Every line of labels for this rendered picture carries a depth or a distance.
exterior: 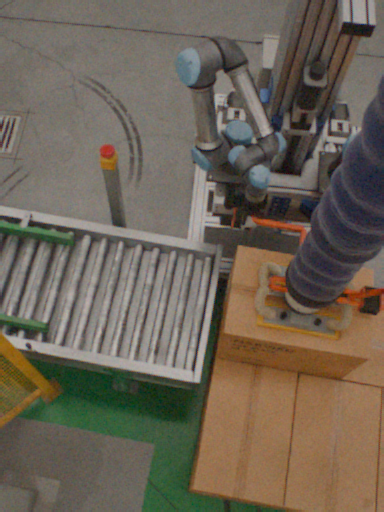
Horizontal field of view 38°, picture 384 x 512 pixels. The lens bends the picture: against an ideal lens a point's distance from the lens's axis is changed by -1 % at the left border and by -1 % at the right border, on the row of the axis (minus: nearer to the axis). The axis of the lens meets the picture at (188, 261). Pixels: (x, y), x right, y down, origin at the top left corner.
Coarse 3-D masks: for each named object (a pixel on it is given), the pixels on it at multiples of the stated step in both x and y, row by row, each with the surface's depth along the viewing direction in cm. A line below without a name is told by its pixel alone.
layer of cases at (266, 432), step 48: (240, 384) 257; (288, 384) 257; (336, 384) 258; (240, 432) 248; (288, 432) 249; (336, 432) 249; (192, 480) 253; (240, 480) 240; (288, 480) 241; (336, 480) 241
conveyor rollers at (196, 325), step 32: (32, 256) 280; (64, 256) 279; (96, 256) 280; (192, 256) 281; (0, 288) 271; (32, 288) 271; (96, 288) 274; (128, 288) 273; (64, 320) 265; (160, 320) 267; (192, 320) 269; (96, 352) 260; (192, 352) 261
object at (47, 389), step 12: (0, 336) 203; (0, 348) 211; (12, 348) 219; (12, 360) 228; (24, 360) 238; (0, 372) 237; (24, 372) 249; (36, 372) 260; (0, 384) 247; (12, 384) 259; (36, 384) 283; (48, 384) 286; (36, 396) 291; (48, 396) 304; (0, 420) 285
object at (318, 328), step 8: (272, 304) 228; (280, 312) 226; (288, 312) 227; (264, 320) 225; (272, 320) 225; (280, 320) 225; (288, 320) 225; (312, 320) 226; (320, 320) 223; (336, 320) 227; (272, 328) 225; (280, 328) 225; (288, 328) 224; (296, 328) 224; (304, 328) 224; (312, 328) 224; (320, 328) 224; (320, 336) 224; (328, 336) 224; (336, 336) 224
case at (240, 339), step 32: (256, 256) 239; (288, 256) 239; (256, 288) 233; (224, 320) 237; (256, 320) 227; (352, 320) 229; (224, 352) 251; (256, 352) 242; (288, 352) 233; (320, 352) 226; (352, 352) 223
